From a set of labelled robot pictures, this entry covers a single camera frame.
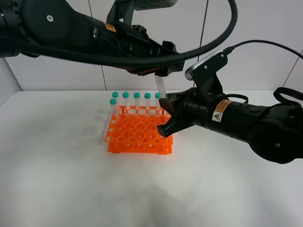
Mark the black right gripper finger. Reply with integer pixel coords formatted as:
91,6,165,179
159,98,180,116
157,113,182,138

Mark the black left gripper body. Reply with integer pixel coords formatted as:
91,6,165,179
106,0,185,77

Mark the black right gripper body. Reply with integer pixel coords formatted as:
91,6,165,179
168,88,213,132

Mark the green-capped test tube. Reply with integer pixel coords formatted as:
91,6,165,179
155,75,167,98

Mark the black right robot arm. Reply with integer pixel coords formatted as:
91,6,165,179
157,87,303,164

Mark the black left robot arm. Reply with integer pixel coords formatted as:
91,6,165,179
0,0,177,61

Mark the orange test tube rack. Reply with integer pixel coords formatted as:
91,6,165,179
105,106,173,155

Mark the test tube second row left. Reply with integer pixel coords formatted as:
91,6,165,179
110,98,118,119

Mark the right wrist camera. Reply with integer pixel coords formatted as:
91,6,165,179
184,49,228,81

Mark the black camera cable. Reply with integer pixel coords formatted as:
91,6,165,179
0,0,238,69

